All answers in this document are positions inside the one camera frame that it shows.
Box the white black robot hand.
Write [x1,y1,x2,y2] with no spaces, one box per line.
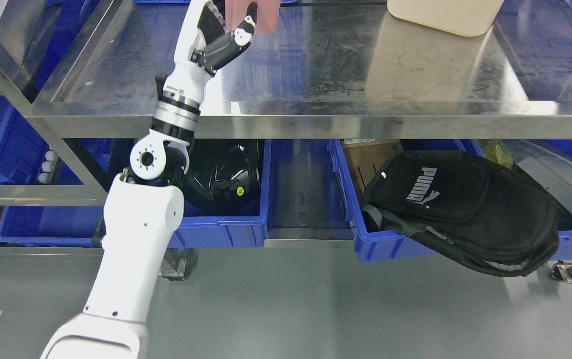
[158,0,256,114]

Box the pink plastic storage box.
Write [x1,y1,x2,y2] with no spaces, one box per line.
[224,0,281,34]

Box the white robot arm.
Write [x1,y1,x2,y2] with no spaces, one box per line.
[41,90,203,359]

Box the stainless steel shelf table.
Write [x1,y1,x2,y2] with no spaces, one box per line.
[26,0,572,145]

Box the brown cardboard box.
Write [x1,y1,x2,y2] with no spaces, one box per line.
[340,139,403,198]

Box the beige plastic container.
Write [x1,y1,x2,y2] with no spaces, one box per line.
[386,0,504,38]

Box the black helmet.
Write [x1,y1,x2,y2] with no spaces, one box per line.
[182,139,263,214]

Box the blue bin with helmet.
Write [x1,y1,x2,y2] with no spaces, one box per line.
[169,140,272,248]

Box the blue bin far left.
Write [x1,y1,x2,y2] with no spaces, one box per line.
[0,206,103,247]

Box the black Puma backpack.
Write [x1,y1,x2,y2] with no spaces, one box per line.
[361,150,560,277]

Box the blue bin with backpack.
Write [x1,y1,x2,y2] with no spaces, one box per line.
[332,140,572,276]

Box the grey flat tray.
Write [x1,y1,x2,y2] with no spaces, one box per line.
[504,140,572,215]

